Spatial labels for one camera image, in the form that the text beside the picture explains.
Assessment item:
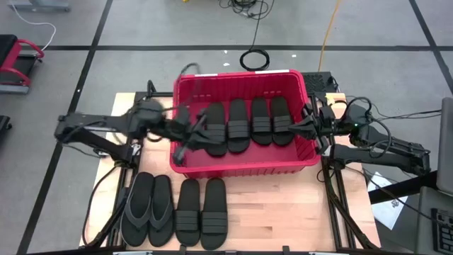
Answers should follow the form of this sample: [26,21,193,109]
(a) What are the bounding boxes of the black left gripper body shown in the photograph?
[172,108,210,166]

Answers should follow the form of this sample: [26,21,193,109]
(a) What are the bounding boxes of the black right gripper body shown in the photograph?
[303,104,340,155]

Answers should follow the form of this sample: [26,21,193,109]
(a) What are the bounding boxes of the black slide sandal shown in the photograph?
[204,101,228,157]
[175,178,202,247]
[226,98,251,154]
[270,96,295,147]
[200,176,229,251]
[250,97,273,146]

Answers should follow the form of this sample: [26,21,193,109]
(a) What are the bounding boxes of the red plastic ribbed bin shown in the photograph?
[168,69,321,179]

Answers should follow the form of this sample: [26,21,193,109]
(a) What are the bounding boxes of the black flip-flop grey strap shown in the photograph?
[147,174,175,248]
[120,171,156,248]

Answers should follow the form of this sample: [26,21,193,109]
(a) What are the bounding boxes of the black power supply box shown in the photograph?
[302,72,334,94]

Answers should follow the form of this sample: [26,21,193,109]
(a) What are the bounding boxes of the black metal beam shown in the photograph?
[367,169,440,205]

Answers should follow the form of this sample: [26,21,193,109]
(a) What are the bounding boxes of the white paper sheet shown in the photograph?
[367,171,408,231]

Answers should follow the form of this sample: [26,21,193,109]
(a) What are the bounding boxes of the grey computer monitor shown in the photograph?
[436,97,453,196]

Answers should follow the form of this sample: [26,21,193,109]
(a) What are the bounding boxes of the grey desk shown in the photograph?
[414,186,453,255]

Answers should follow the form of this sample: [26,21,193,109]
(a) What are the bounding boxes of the black keyboard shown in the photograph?
[430,208,453,254]

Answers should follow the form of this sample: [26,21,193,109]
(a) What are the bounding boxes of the black chair base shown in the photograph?
[0,115,13,142]

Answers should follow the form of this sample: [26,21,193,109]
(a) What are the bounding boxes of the red and black cart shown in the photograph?
[0,33,46,95]

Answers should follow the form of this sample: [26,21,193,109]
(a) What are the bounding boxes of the grey metal stand base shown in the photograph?
[7,0,72,12]

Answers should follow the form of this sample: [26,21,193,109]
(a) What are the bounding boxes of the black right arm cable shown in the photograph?
[345,96,393,159]

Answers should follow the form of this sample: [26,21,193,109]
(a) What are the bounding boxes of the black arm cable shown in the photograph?
[178,62,203,107]
[345,96,393,159]

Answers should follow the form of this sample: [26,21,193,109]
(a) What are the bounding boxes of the black aluminium frame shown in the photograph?
[84,79,175,249]
[307,91,379,251]

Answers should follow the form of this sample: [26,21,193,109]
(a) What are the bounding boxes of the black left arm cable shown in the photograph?
[178,62,203,107]

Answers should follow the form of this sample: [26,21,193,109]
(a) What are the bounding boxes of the coiled black floor cable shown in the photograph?
[239,0,272,71]

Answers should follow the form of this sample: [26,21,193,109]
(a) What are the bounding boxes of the yellow floor cable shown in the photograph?
[317,0,341,72]

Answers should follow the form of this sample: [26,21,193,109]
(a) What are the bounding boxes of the thin black floor cable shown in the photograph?
[374,106,443,123]

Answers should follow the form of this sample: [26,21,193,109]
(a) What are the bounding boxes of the black table-side cable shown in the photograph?
[81,165,121,248]

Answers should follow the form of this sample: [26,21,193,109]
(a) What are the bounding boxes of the tangled black cable bundle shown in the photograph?
[218,0,275,21]

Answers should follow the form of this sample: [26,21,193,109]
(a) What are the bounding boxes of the white floor cable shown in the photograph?
[9,0,57,50]

